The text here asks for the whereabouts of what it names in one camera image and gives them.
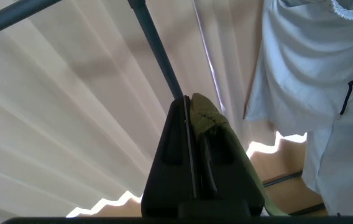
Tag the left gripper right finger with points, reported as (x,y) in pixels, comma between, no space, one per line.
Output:
(238,186)

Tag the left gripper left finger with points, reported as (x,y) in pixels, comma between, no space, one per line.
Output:
(167,186)

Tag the green garment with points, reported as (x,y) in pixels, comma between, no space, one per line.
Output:
(206,116)

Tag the pale grey shorts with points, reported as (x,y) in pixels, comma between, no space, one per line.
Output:
(304,77)

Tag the black clothes rack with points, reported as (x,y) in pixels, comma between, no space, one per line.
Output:
(156,46)

